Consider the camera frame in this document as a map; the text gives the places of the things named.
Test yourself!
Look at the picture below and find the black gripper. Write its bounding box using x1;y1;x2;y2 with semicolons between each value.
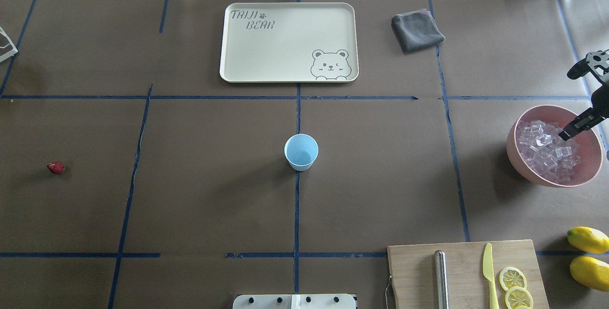
559;50;609;140

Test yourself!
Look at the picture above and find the red strawberry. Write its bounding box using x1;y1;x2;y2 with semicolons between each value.
47;161;66;174

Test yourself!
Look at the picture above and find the clear ice cubes pile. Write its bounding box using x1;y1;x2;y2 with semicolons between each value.
515;120;582;184

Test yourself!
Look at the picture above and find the light blue cup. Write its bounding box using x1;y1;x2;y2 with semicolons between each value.
284;134;318;172

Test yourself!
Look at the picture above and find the whole lemon upper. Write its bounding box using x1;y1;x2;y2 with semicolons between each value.
566;226;609;254

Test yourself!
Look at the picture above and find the whole lemon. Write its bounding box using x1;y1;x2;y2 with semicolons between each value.
566;226;609;254
570;256;609;292

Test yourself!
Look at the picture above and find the whole lemon lower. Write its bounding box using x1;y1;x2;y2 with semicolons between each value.
570;256;609;292

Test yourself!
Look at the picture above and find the lemon slice upper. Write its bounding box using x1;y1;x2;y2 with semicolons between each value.
498;267;528;292

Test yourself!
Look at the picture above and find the lemon slice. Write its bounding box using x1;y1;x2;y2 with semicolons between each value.
498;267;528;292
504;287;534;309

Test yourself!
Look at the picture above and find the yellow plastic knife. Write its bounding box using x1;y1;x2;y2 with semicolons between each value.
481;242;500;309

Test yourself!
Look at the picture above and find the lemon slice lower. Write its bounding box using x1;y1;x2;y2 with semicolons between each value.
504;287;534;309

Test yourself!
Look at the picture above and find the grey folded cloth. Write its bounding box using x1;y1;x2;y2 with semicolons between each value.
391;8;445;53

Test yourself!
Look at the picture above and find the wooden cutting board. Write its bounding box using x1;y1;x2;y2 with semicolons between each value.
387;239;550;309

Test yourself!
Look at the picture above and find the cream bear tray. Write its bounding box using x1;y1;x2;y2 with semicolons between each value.
219;2;359;83

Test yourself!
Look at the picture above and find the steel knife handle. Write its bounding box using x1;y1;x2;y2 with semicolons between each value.
433;250;450;309

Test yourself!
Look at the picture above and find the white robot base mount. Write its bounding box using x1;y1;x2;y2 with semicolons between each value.
232;293;358;309

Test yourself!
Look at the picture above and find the white wire cup rack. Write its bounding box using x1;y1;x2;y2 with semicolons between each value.
0;28;18;62

